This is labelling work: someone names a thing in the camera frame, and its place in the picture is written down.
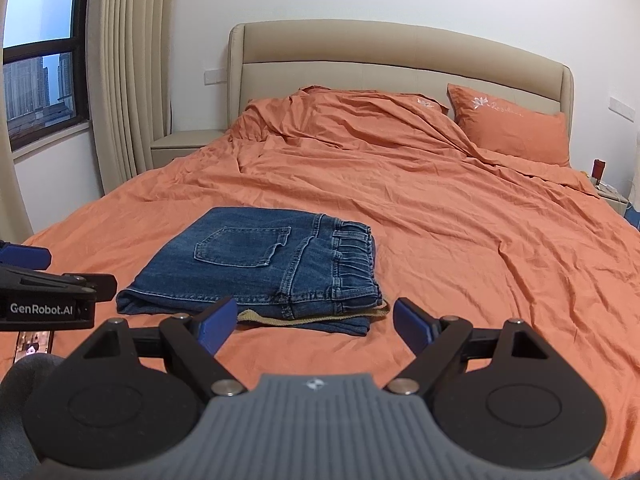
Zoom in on beige padded headboard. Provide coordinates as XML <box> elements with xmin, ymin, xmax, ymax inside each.
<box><xmin>228</xmin><ymin>20</ymin><xmax>575</xmax><ymax>132</ymax></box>

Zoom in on orange duvet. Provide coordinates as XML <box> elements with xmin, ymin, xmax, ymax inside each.
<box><xmin>0</xmin><ymin>85</ymin><xmax>640</xmax><ymax>480</ymax></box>

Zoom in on beige pleated curtain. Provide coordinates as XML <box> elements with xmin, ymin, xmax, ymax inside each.
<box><xmin>86</xmin><ymin>0</ymin><xmax>179</xmax><ymax>196</ymax></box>
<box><xmin>0</xmin><ymin>105</ymin><xmax>34</xmax><ymax>244</ymax></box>

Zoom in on beige nightstand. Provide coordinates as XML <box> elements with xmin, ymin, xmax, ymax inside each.
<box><xmin>150</xmin><ymin>129</ymin><xmax>227</xmax><ymax>169</ymax></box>

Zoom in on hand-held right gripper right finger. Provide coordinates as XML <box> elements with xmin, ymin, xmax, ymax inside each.
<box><xmin>384</xmin><ymin>298</ymin><xmax>557</xmax><ymax>397</ymax></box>

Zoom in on blue denim pants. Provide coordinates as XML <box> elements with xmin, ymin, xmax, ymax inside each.
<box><xmin>116</xmin><ymin>206</ymin><xmax>384</xmax><ymax>336</ymax></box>

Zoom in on orange embroidered pillow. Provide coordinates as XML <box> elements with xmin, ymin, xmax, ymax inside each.
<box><xmin>446</xmin><ymin>83</ymin><xmax>572</xmax><ymax>168</ymax></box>
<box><xmin>299</xmin><ymin>85</ymin><xmax>451</xmax><ymax>117</ymax></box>

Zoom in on white wall switch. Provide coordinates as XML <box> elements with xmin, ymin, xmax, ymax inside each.
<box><xmin>609</xmin><ymin>97</ymin><xmax>637</xmax><ymax>120</ymax></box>

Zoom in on white nightstand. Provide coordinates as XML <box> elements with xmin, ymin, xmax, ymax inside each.
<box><xmin>590</xmin><ymin>177</ymin><xmax>634</xmax><ymax>212</ymax></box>

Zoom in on smartphone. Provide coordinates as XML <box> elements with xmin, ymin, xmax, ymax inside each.
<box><xmin>12</xmin><ymin>330</ymin><xmax>55</xmax><ymax>367</ymax></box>

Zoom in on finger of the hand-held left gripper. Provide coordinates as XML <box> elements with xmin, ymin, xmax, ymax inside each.
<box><xmin>0</xmin><ymin>241</ymin><xmax>53</xmax><ymax>272</ymax></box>
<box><xmin>0</xmin><ymin>265</ymin><xmax>119</xmax><ymax>306</ymax></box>

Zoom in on dark framed window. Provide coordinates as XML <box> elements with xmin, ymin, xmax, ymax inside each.
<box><xmin>0</xmin><ymin>0</ymin><xmax>94</xmax><ymax>154</ymax></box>

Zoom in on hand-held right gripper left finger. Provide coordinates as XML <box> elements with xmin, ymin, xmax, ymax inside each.
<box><xmin>74</xmin><ymin>296</ymin><xmax>248</xmax><ymax>399</ymax></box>

